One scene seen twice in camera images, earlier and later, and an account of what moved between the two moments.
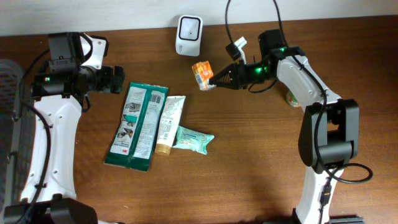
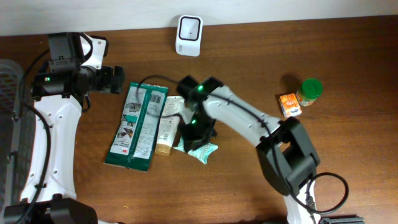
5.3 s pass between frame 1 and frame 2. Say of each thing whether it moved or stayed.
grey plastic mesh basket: stayed
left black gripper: stayed
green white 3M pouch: stayed
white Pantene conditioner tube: stayed
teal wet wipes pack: moved
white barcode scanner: stayed
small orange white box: moved
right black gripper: moved
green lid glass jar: moved
